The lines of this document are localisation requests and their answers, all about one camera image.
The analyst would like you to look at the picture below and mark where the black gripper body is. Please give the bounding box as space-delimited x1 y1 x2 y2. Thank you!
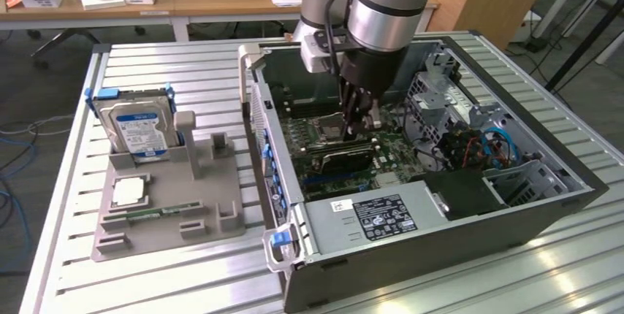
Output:
339 48 407 93

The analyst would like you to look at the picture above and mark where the black graphics card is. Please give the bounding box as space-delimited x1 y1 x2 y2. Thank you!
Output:
305 148 377 182

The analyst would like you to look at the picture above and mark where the CPU socket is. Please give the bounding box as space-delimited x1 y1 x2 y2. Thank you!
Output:
312 112 345 139

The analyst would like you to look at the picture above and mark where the black RAM slot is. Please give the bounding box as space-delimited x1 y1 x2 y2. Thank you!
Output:
305 145 381 155
301 137 380 150
288 104 344 117
284 95 343 107

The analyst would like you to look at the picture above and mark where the tall metal drive cage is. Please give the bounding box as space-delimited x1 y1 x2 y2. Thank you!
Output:
403 42 474 155

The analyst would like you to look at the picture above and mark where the silver chipset heatsink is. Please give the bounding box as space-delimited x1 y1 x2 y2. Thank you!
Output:
377 172 407 186

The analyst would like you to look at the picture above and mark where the blue expansion slot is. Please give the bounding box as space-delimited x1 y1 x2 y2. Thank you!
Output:
303 173 356 185

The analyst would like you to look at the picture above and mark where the green motherboard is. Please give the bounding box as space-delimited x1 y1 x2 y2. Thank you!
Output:
280 87 433 202

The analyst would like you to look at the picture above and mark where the long black expansion slot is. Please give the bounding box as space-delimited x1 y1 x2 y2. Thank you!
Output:
305 181 365 195

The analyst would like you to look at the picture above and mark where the grey power supply unit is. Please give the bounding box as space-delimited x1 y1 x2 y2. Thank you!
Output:
296 180 453 253

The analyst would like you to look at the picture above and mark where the wooden cabinet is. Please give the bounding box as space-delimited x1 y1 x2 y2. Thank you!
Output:
428 0 562 50

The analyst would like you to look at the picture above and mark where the low metal disk bay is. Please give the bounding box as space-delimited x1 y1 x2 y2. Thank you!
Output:
482 159 576 208

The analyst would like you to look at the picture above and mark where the open black PC case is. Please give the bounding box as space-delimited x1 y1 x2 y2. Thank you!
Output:
237 34 613 314

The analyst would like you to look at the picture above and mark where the hard disk with blue carrier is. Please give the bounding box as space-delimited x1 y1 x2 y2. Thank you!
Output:
82 83 182 166

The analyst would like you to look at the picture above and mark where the black slanted pole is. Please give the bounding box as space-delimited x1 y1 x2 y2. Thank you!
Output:
544 0 624 92

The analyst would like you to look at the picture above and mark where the green RAM stick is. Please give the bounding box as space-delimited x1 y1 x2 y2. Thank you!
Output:
121 207 186 222

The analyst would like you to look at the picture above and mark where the grey printed parts rack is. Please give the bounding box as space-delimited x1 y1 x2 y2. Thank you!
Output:
90 110 249 265

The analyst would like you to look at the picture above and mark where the silver CPU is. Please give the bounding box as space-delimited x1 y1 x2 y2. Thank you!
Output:
110 179 150 207

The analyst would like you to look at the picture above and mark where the black office chair base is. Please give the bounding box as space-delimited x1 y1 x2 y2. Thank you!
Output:
27 27 102 70

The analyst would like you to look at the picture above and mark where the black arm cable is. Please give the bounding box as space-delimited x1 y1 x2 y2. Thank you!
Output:
323 0 363 74

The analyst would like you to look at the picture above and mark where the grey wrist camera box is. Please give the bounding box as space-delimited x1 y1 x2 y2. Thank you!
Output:
298 31 367 74

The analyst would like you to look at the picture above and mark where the red wire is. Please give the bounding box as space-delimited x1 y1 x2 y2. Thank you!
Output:
463 137 486 169

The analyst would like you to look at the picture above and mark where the blue wire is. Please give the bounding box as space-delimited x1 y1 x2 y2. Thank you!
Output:
480 127 519 169

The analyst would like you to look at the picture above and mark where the white floor cable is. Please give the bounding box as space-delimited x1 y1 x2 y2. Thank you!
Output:
0 116 74 136

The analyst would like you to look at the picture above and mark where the blue floor cable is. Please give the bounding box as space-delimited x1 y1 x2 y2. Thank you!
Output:
0 134 41 275

